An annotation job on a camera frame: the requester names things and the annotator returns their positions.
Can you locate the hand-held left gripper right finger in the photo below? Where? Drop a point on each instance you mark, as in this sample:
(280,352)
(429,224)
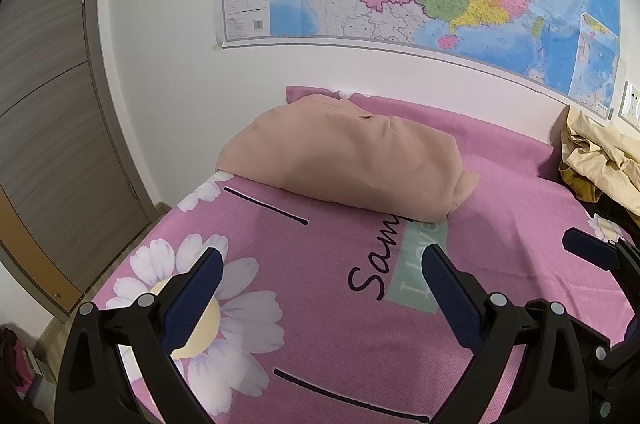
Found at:
(450,299)

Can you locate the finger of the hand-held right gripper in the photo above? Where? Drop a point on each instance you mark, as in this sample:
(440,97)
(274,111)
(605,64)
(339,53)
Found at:
(587,246)

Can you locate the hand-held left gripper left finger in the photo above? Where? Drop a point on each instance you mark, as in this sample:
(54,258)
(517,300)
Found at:
(195,299)

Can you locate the pink jacket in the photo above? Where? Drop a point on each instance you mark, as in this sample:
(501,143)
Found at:
(350,154)

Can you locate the black garment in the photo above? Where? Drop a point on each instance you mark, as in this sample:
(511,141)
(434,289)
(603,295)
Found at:
(620,211)

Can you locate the mustard garment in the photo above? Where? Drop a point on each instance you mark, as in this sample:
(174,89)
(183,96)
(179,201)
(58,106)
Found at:
(580,186)

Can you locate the cream garment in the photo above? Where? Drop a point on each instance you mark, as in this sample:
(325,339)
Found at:
(600,154)

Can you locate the pink daisy print bed sheet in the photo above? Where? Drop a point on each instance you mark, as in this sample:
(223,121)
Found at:
(500,214)

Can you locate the dark cloth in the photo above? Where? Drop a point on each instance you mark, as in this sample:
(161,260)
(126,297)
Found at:
(10,354)

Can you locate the wooden wardrobe door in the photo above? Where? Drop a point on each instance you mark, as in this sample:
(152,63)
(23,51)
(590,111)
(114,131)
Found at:
(50,104)

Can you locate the white wall socket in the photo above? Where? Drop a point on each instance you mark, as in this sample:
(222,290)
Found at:
(631,104)

